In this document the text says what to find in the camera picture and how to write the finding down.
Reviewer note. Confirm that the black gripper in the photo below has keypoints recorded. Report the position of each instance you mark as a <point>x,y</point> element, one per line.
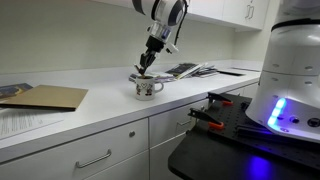
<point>151,51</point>

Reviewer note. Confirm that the thin magazine pile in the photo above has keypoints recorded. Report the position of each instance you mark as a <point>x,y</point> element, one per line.
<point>206,71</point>

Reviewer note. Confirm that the printed paper sheet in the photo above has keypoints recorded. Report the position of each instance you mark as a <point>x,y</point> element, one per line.
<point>23,121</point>

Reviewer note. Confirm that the black clamp orange tips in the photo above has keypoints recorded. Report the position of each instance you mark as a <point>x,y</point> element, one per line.
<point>205,116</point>
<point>218,98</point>

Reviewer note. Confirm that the brown cardboard folder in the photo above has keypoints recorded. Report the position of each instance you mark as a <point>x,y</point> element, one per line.
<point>50,97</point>

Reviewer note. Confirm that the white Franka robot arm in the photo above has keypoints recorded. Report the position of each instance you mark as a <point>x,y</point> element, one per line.
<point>166,11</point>

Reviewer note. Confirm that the narrow white drawer front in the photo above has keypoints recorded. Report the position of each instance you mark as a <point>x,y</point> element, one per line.
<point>166,121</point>

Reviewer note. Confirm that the green blue cover magazine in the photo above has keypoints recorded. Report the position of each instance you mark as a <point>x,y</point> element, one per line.
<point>163,77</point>

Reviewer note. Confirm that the black cart table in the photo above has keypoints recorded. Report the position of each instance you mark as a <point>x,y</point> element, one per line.
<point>206,160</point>

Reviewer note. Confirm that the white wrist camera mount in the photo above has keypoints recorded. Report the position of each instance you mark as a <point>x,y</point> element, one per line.
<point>171,48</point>

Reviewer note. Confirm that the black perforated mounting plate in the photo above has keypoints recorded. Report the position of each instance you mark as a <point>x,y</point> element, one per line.
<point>233,123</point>

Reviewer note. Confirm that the wide white drawer front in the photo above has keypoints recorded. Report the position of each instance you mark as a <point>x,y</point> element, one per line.
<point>50,156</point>

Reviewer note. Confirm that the white printed mug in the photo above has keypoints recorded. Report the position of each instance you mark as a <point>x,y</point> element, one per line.
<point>145,89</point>

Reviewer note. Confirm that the round silver drawer lock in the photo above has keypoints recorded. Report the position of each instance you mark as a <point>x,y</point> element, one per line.
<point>132,134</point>

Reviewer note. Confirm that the blue cover book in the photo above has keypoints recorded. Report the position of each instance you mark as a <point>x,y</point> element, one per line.
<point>13,89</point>

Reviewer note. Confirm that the dark cover magazine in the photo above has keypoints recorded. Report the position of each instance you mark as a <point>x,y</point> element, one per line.
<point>183,69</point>

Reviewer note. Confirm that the white upper cabinets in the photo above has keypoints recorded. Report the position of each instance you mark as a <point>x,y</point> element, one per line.
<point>213,10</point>

